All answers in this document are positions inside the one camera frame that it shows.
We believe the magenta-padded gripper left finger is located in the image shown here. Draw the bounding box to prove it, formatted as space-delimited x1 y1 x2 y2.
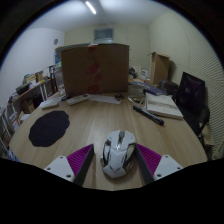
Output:
43 143 95 187

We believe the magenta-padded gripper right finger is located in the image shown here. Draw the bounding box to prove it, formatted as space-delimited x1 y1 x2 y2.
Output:
134 143 184 186

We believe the white and black computer mouse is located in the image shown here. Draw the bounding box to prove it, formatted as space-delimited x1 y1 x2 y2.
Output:
101 129 138 179

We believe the black wavy-edged mouse pad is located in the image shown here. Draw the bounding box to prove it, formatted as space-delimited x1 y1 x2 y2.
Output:
28 110 71 148

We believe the long black marker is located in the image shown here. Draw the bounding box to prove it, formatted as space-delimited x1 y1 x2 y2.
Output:
132 105 165 127

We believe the black office chair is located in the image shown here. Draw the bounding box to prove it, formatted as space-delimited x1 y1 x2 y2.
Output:
185 105 212 143

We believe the white open book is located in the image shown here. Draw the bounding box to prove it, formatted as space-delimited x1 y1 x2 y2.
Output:
144 91 185 120

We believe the low shelf unit with books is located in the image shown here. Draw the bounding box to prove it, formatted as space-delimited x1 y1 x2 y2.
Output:
0 106 22 158

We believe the white remote control with buttons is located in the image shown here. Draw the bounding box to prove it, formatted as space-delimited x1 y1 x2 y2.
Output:
66 93 92 106

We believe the white paper sheet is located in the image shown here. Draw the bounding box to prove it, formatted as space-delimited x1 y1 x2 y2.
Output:
89 94 123 105

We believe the small brown cardboard box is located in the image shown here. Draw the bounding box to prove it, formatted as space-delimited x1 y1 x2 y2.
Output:
148 51 170 86

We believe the large brown cardboard box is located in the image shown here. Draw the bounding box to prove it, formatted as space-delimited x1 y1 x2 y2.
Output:
60 43 130 98

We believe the ceiling tube light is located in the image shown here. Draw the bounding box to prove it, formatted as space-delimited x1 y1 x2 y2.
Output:
84 0 98 15

